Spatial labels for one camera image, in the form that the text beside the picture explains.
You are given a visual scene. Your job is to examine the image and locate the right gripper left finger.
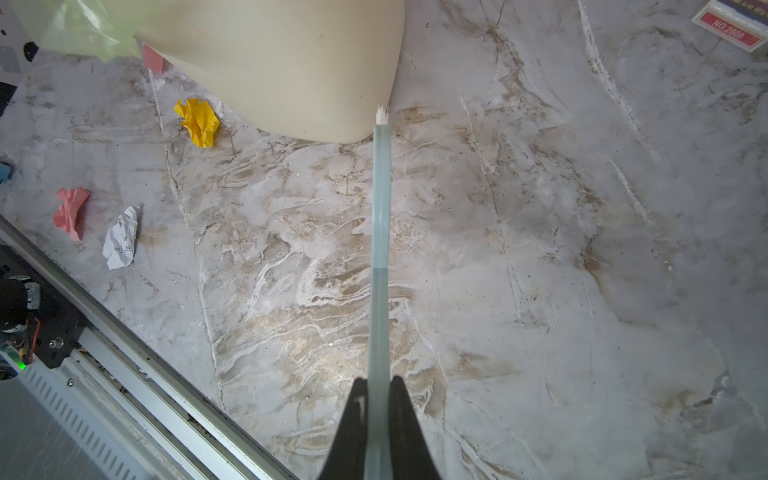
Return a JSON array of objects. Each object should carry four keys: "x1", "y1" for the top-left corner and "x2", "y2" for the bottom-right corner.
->
[{"x1": 318, "y1": 378, "x2": 368, "y2": 480}]

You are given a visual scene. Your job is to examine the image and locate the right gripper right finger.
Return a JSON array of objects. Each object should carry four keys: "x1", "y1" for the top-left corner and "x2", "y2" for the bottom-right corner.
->
[{"x1": 388, "y1": 376, "x2": 441, "y2": 480}]

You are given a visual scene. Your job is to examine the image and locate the teal hand brush white bristles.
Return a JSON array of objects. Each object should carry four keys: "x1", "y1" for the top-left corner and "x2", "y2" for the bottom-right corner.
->
[{"x1": 364, "y1": 106, "x2": 393, "y2": 479}]

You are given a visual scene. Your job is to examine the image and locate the cream trash bin yellow bag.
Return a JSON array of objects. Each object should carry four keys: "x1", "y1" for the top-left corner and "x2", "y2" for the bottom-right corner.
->
[{"x1": 10, "y1": 0, "x2": 407, "y2": 145}]

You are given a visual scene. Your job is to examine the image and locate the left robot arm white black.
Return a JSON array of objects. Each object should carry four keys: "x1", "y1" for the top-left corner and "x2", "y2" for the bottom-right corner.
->
[{"x1": 1, "y1": 245, "x2": 85, "y2": 369}]

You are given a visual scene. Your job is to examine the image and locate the white paper scrap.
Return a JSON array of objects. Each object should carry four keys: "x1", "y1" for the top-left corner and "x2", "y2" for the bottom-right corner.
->
[{"x1": 102, "y1": 205, "x2": 141, "y2": 271}]

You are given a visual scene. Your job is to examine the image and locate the yellow paper scrap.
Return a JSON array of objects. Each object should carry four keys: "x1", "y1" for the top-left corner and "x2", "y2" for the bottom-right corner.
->
[{"x1": 174, "y1": 98, "x2": 220, "y2": 148}]

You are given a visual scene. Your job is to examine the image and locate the pink paper scrap near left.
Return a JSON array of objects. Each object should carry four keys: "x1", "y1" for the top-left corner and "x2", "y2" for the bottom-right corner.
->
[{"x1": 52, "y1": 187, "x2": 90, "y2": 242}]

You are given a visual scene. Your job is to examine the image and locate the pink paper scrap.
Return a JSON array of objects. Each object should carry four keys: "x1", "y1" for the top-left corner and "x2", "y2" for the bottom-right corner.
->
[
  {"x1": 52, "y1": 187, "x2": 90, "y2": 242},
  {"x1": 142, "y1": 44, "x2": 165, "y2": 74}
]

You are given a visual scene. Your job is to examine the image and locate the pink paper scrap far left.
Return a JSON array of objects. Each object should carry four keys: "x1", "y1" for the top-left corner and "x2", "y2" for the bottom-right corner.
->
[{"x1": 142, "y1": 44, "x2": 165, "y2": 74}]

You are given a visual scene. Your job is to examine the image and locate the small card box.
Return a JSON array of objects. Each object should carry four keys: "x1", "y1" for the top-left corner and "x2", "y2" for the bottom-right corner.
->
[{"x1": 692, "y1": 0, "x2": 767, "y2": 52}]

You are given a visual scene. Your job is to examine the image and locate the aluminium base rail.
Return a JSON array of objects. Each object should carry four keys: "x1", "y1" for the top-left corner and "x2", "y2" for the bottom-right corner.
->
[{"x1": 1, "y1": 221, "x2": 290, "y2": 479}]

